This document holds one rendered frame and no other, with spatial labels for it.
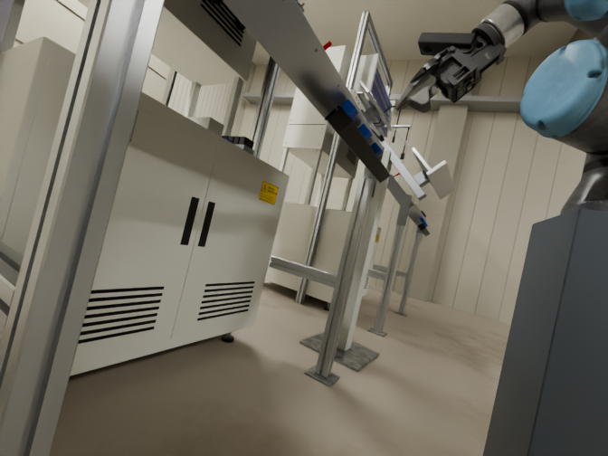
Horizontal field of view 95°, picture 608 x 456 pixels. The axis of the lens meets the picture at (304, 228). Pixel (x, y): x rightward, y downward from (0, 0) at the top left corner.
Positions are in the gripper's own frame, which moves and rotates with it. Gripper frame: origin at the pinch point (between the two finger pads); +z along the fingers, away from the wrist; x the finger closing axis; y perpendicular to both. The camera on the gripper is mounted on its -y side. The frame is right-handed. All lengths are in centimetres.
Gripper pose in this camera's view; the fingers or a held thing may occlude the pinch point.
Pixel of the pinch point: (399, 103)
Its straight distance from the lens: 73.9
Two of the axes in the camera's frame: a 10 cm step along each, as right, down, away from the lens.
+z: -7.5, 5.8, 3.2
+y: 4.6, 8.0, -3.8
